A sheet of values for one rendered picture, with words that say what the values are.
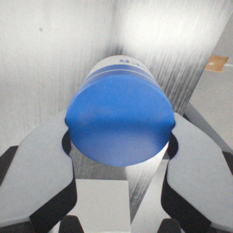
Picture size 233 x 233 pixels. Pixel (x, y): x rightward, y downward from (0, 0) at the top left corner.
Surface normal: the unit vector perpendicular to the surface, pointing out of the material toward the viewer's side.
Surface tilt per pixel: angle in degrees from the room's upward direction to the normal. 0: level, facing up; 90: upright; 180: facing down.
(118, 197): 90
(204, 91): 0
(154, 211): 0
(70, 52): 0
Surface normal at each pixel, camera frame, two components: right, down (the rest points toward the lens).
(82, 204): 0.02, -0.87
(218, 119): -0.02, 0.50
